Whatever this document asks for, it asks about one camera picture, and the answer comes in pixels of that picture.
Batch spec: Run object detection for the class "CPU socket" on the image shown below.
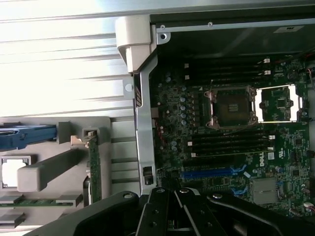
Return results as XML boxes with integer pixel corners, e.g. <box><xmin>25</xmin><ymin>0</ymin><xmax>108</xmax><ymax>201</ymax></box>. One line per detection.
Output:
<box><xmin>204</xmin><ymin>86</ymin><xmax>258</xmax><ymax>130</ymax></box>

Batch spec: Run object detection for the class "green RAM stick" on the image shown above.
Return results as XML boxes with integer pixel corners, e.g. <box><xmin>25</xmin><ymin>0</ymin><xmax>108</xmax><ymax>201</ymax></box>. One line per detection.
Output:
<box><xmin>0</xmin><ymin>198</ymin><xmax>60</xmax><ymax>207</ymax></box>

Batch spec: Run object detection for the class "grey plastic parts rack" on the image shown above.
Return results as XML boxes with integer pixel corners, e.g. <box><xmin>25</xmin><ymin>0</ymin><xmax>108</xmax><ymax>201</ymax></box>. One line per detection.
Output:
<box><xmin>0</xmin><ymin>116</ymin><xmax>113</xmax><ymax>232</ymax></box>

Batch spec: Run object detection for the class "silver chipset heatsink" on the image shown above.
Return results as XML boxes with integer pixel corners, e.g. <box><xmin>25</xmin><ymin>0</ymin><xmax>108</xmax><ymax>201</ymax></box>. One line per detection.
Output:
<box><xmin>251</xmin><ymin>178</ymin><xmax>278</xmax><ymax>203</ymax></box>

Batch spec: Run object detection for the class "open grey PC case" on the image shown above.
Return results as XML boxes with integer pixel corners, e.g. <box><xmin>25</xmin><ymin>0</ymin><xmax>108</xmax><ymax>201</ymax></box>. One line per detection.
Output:
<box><xmin>115</xmin><ymin>9</ymin><xmax>315</xmax><ymax>219</ymax></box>

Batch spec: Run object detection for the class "blue expansion slot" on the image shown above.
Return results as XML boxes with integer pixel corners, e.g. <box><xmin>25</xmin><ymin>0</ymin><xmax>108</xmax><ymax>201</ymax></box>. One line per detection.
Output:
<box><xmin>180</xmin><ymin>164</ymin><xmax>247</xmax><ymax>179</ymax></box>

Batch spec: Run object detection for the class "silver CPU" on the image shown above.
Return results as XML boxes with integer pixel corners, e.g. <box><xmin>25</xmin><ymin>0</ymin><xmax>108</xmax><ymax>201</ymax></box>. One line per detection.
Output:
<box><xmin>1</xmin><ymin>157</ymin><xmax>28</xmax><ymax>189</ymax></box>

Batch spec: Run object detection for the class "green Dell motherboard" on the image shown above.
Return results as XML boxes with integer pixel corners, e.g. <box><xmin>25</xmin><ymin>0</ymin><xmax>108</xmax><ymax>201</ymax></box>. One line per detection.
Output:
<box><xmin>154</xmin><ymin>59</ymin><xmax>311</xmax><ymax>217</ymax></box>

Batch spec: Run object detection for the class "hard disk in blue caddy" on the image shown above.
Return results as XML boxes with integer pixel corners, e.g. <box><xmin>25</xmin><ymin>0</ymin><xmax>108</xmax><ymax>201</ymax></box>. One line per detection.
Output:
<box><xmin>0</xmin><ymin>124</ymin><xmax>58</xmax><ymax>151</ymax></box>

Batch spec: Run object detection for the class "metal socket cover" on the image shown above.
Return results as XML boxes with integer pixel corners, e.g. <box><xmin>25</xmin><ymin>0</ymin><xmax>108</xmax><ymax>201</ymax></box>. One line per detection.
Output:
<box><xmin>254</xmin><ymin>85</ymin><xmax>304</xmax><ymax>123</ymax></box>

